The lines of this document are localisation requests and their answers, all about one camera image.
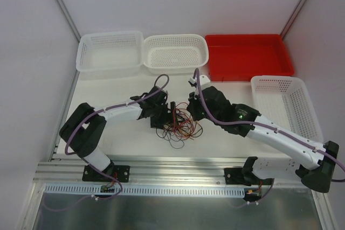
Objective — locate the white round-hole basket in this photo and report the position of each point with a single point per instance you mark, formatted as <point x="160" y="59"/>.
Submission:
<point x="175" y="53"/>

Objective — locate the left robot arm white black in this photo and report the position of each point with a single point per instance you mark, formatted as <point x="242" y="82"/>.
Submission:
<point x="83" y="130"/>

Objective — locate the aluminium mounting rail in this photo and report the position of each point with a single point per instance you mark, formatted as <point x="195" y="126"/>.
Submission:
<point x="144" y="170"/>

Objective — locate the red plastic tray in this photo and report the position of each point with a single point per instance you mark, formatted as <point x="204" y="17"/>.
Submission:
<point x="240" y="57"/>

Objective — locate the white slotted cable duct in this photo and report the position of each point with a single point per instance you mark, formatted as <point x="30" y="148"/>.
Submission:
<point x="146" y="190"/>

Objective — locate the white basket on right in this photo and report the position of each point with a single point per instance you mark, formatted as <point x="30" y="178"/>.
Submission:
<point x="285" y="100"/>

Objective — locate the aluminium corner post right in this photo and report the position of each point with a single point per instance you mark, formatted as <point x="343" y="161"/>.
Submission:
<point x="292" y="18"/>

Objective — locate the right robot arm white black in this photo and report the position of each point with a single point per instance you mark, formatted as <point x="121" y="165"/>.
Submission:
<point x="310" y="162"/>

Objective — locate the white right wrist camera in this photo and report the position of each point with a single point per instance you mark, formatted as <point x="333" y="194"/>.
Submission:
<point x="204" y="81"/>

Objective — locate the aluminium corner post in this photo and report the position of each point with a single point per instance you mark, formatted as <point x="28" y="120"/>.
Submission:
<point x="67" y="16"/>
<point x="292" y="18"/>

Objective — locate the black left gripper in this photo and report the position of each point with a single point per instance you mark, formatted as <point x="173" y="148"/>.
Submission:
<point x="164" y="117"/>

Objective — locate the translucent white square-hole basket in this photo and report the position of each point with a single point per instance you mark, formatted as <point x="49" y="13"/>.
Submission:
<point x="110" y="51"/>

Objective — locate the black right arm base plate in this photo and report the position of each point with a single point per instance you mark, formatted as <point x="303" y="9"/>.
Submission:
<point x="234" y="176"/>

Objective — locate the aluminium corner post left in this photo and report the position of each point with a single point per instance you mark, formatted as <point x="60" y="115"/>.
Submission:
<point x="67" y="16"/>

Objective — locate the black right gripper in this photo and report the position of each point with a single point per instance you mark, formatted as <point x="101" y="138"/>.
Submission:
<point x="194" y="107"/>

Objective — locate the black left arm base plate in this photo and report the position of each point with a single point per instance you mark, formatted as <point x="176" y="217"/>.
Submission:
<point x="120" y="172"/>

